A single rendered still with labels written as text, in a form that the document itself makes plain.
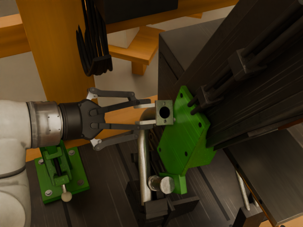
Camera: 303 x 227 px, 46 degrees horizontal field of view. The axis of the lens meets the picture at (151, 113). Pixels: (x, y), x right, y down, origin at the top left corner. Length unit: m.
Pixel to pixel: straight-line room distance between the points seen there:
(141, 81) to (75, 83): 1.64
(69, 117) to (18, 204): 0.18
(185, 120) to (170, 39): 0.26
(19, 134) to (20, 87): 2.08
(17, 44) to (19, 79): 1.81
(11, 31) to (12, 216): 0.50
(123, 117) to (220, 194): 0.42
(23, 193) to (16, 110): 0.15
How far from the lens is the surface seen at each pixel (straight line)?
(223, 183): 1.06
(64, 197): 0.98
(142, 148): 0.90
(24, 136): 0.68
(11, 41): 1.01
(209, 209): 1.01
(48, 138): 0.69
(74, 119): 0.69
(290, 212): 0.79
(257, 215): 0.91
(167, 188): 0.82
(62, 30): 0.90
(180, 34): 0.95
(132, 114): 1.22
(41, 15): 0.87
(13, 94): 2.71
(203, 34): 0.96
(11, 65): 2.96
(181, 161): 0.79
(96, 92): 0.73
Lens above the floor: 1.79
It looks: 48 degrees down
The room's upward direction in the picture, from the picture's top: straight up
